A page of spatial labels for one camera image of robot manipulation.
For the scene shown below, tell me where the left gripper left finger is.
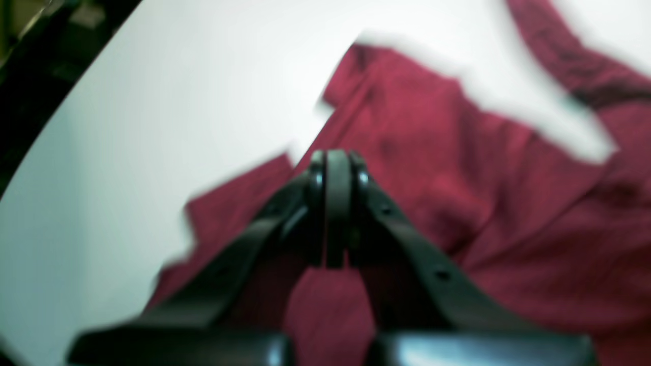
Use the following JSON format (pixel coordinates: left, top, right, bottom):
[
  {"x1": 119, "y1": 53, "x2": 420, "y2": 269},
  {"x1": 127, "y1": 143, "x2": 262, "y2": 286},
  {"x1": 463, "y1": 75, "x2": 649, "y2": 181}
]
[{"x1": 67, "y1": 150, "x2": 330, "y2": 365}]

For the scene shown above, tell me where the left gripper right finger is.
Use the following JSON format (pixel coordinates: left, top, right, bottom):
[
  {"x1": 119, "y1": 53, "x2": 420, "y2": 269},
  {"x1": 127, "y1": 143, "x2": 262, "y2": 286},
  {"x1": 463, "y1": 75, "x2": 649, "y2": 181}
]
[{"x1": 339, "y1": 150, "x2": 598, "y2": 365}]

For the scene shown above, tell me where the dark red t-shirt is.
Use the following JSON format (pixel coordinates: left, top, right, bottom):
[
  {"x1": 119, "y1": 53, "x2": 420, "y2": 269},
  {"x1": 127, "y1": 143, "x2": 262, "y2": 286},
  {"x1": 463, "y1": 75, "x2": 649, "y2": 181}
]
[{"x1": 145, "y1": 0, "x2": 651, "y2": 366}]

